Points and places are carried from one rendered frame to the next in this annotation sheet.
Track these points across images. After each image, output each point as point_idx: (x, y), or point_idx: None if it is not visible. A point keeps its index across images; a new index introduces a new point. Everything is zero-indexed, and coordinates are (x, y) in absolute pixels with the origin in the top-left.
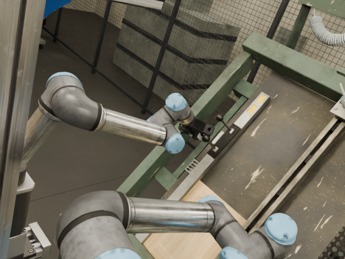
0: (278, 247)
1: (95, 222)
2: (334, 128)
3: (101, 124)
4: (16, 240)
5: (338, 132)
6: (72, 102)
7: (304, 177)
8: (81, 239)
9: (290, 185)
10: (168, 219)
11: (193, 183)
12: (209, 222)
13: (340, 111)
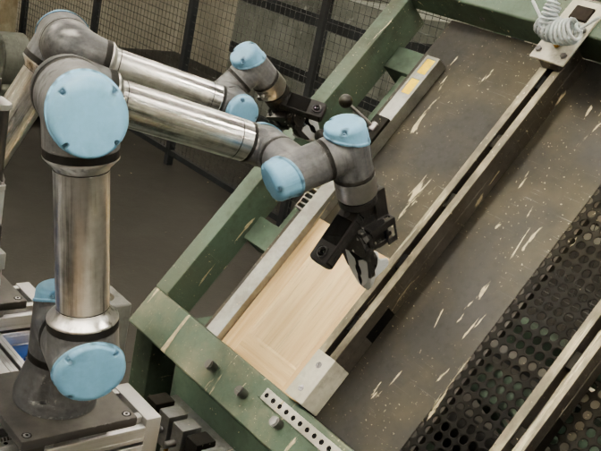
0: (339, 151)
1: (69, 60)
2: (541, 84)
3: (114, 69)
4: None
5: (546, 89)
6: (69, 33)
7: (493, 174)
8: (53, 70)
9: (466, 186)
10: (178, 111)
11: (308, 223)
12: (248, 137)
13: (545, 52)
